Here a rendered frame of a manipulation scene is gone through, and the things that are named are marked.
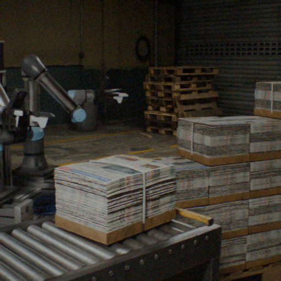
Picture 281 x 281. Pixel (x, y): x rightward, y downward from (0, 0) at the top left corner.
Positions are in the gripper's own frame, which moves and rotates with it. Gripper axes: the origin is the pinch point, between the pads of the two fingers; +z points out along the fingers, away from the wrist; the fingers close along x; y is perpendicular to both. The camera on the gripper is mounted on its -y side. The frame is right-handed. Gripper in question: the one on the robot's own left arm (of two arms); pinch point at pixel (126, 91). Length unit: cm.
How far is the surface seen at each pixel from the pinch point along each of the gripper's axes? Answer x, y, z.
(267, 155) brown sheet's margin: 32, 33, 81
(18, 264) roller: 145, 25, -62
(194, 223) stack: 47, 67, 32
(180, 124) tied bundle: 5.4, 20.0, 33.9
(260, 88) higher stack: -8, 0, 93
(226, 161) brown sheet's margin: 38, 34, 52
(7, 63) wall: -650, 75, -105
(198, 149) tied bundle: 28, 29, 39
